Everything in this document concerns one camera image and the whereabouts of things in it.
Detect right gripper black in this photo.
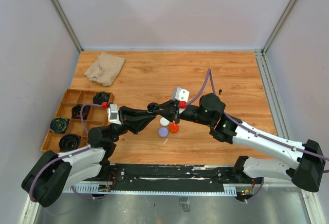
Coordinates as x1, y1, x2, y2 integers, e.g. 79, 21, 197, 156
153, 100, 213, 126

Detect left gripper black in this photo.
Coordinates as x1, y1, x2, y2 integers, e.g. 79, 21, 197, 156
108, 105, 156, 141

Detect white round charging case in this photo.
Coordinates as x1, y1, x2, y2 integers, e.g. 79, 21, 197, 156
160, 117, 170, 127

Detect orange round charging case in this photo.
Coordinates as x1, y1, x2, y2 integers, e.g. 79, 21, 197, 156
168, 123, 179, 133

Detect black round charging case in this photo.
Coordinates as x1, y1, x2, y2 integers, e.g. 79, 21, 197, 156
147, 102, 159, 114

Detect purple round charging case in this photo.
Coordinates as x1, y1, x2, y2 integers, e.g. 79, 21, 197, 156
158, 127, 169, 138

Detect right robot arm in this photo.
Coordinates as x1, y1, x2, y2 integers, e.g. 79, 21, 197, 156
148, 94, 327, 192

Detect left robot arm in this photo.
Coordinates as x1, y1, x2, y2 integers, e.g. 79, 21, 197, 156
21, 103, 157, 208

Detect wooden compartment tray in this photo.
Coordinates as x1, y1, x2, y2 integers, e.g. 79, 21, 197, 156
41, 89, 114, 153

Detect beige folded cloth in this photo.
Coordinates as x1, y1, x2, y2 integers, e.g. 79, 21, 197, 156
84, 52, 125, 87

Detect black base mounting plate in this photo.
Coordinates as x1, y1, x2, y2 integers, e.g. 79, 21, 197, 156
80, 163, 264, 192

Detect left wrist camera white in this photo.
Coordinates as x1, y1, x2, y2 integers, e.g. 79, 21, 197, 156
107, 103, 121, 125

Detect black coiled strap upper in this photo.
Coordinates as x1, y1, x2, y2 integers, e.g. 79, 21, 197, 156
93, 91, 112, 106

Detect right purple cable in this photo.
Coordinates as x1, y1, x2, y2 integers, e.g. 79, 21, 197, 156
179, 68, 329, 201

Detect black coiled strap middle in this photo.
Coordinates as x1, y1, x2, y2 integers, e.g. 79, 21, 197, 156
71, 103, 90, 120

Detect black coiled strap lower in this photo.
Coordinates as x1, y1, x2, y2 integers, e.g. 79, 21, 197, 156
59, 134, 82, 152

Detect black yellow coiled strap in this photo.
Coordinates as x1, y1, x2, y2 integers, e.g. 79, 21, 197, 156
50, 117, 70, 134

